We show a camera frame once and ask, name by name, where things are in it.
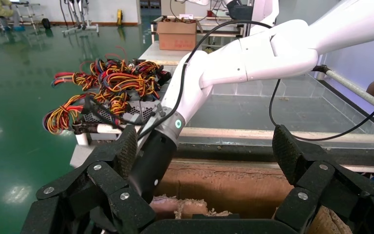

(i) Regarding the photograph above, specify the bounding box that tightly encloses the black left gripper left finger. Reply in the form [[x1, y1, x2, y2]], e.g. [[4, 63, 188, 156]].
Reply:
[[20, 125, 156, 234]]

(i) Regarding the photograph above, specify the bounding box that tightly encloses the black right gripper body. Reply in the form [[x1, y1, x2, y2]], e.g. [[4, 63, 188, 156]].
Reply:
[[128, 130, 178, 205]]

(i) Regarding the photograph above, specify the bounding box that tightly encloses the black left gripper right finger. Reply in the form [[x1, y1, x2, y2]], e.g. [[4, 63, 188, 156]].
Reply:
[[272, 124, 374, 234]]

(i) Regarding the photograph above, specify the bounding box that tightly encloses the silver mesh power supply unit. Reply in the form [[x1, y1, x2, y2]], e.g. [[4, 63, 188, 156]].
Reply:
[[83, 99, 163, 126]]

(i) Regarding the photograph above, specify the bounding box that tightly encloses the brown cardboard box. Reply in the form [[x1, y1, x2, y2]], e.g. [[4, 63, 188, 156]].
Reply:
[[150, 159, 353, 234]]

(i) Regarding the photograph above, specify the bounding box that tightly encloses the translucent plastic tray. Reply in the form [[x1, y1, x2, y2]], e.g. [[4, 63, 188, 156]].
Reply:
[[161, 65, 374, 150]]

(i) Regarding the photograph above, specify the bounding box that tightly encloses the closed brown shipping carton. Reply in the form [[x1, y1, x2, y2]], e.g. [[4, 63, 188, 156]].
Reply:
[[156, 19, 198, 52]]

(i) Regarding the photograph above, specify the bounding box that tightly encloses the black background device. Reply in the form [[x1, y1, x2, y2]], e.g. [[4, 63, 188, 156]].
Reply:
[[228, 3, 254, 22]]

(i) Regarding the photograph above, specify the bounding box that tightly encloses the white background robot body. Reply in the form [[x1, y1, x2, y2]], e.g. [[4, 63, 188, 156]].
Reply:
[[250, 0, 280, 36]]

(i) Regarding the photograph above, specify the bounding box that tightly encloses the white metal rack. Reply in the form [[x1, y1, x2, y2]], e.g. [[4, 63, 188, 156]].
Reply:
[[12, 1, 44, 34]]

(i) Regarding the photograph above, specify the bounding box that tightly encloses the looped red yellow wire bundle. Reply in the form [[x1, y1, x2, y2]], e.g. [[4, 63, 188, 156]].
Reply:
[[43, 93, 93, 135]]

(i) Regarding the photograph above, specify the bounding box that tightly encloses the multicolored wire harness tangle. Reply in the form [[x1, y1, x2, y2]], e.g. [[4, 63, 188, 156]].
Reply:
[[51, 46, 172, 119]]

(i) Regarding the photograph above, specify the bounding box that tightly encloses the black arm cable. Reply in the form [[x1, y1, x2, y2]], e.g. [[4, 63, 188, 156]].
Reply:
[[137, 19, 374, 142]]

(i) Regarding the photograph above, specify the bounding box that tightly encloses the white metal stand frame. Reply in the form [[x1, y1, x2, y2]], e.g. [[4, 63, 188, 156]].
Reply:
[[59, 0, 100, 36]]

